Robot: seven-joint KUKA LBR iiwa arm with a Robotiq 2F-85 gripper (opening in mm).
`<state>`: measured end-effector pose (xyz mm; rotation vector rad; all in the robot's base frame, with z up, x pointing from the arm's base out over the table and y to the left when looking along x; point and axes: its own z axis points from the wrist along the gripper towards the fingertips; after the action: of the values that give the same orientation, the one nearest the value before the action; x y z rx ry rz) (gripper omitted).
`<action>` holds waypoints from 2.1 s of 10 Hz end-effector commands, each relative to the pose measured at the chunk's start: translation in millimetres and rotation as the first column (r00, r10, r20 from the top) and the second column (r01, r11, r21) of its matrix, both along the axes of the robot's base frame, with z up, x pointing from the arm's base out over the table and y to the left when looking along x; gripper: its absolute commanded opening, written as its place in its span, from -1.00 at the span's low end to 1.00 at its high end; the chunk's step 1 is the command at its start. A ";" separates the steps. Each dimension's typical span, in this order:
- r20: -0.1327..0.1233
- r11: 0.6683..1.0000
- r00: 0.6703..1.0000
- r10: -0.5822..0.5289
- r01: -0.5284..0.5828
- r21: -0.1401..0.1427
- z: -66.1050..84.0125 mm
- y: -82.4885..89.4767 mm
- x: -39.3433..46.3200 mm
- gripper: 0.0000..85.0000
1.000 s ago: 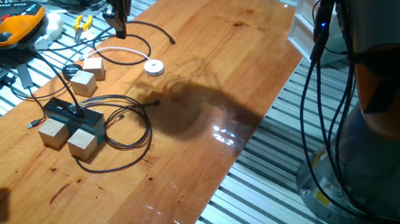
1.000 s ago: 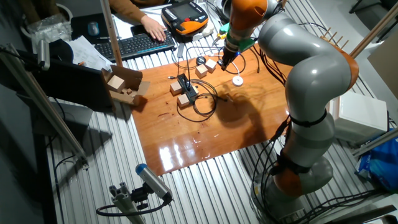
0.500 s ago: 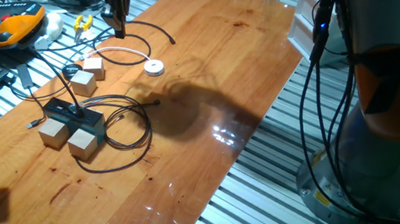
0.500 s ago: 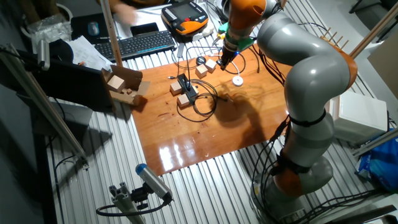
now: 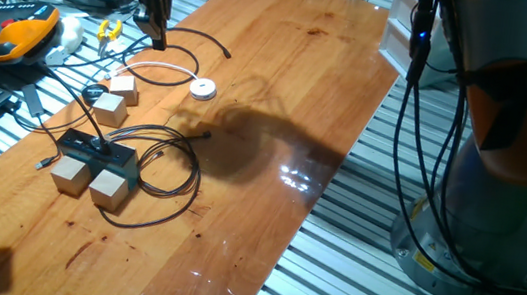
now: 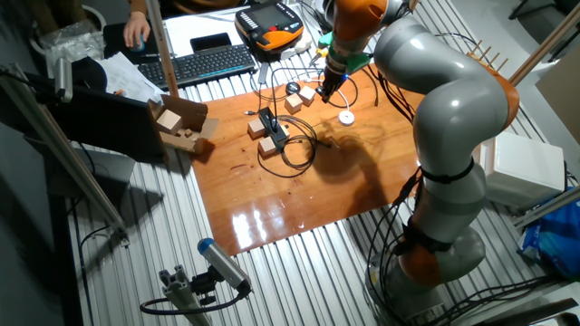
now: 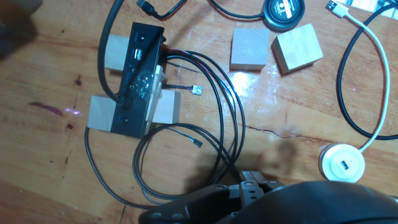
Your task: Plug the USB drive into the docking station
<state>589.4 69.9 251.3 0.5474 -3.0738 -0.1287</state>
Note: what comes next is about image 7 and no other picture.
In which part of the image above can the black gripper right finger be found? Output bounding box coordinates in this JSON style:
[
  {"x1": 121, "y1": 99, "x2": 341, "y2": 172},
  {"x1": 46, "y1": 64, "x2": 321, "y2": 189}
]
[{"x1": 251, "y1": 170, "x2": 285, "y2": 191}]

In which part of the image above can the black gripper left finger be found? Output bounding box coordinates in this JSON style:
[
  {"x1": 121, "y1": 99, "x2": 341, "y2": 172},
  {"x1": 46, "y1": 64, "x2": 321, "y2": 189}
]
[{"x1": 138, "y1": 170, "x2": 265, "y2": 224}]

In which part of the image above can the black USB docking station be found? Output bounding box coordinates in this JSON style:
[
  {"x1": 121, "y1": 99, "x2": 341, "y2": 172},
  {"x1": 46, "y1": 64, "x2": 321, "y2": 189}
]
[{"x1": 111, "y1": 21, "x2": 165, "y2": 139}]

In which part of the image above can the light wooden cube block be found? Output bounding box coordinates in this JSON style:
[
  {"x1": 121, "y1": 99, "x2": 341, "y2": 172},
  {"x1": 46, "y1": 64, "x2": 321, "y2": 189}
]
[
  {"x1": 152, "y1": 89, "x2": 182, "y2": 124},
  {"x1": 229, "y1": 27, "x2": 271, "y2": 72},
  {"x1": 271, "y1": 23, "x2": 324, "y2": 75},
  {"x1": 104, "y1": 34, "x2": 130, "y2": 73},
  {"x1": 86, "y1": 95, "x2": 118, "y2": 133}
]

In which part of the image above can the black round puck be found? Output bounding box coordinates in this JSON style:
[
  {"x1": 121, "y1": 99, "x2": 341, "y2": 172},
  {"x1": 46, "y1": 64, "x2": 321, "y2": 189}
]
[{"x1": 136, "y1": 0, "x2": 306, "y2": 32}]

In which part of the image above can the thin black cable small plug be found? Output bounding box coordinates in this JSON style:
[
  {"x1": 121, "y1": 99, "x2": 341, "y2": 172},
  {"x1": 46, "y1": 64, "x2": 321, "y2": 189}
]
[{"x1": 167, "y1": 127, "x2": 203, "y2": 149}]

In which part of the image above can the white round corded USB hub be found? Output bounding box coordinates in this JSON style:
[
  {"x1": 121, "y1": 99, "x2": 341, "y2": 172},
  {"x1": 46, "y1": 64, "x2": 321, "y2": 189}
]
[{"x1": 317, "y1": 0, "x2": 391, "y2": 184}]

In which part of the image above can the black cable with header plug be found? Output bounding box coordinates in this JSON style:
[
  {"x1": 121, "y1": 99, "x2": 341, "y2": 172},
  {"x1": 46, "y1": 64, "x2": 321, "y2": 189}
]
[
  {"x1": 132, "y1": 123, "x2": 246, "y2": 202},
  {"x1": 84, "y1": 49, "x2": 246, "y2": 209}
]

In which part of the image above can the black USB extension cable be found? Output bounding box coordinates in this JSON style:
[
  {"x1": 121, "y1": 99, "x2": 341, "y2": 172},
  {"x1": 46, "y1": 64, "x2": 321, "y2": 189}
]
[{"x1": 336, "y1": 2, "x2": 398, "y2": 141}]

